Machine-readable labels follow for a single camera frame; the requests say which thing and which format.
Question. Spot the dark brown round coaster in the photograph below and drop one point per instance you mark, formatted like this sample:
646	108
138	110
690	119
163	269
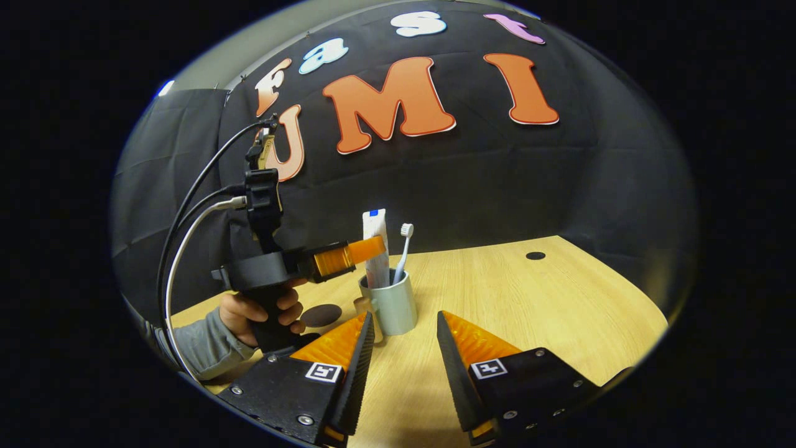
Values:
323	314

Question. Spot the white ceiling light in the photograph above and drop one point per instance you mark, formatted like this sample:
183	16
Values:
165	88

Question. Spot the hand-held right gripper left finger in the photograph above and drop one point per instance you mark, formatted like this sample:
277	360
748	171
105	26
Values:
359	379

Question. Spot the white toothpaste tube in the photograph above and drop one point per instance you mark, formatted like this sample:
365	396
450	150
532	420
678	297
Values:
375	224

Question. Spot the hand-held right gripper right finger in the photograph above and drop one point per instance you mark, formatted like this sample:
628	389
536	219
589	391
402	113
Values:
457	379

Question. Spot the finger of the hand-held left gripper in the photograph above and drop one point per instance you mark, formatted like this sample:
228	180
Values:
339	258

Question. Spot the white toothbrush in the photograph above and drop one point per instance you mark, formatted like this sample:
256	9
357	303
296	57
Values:
407	231

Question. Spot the light wooden desktop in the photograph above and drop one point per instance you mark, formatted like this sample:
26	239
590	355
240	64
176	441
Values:
547	298

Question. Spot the black backdrop cloth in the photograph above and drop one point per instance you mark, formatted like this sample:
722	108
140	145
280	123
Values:
466	186

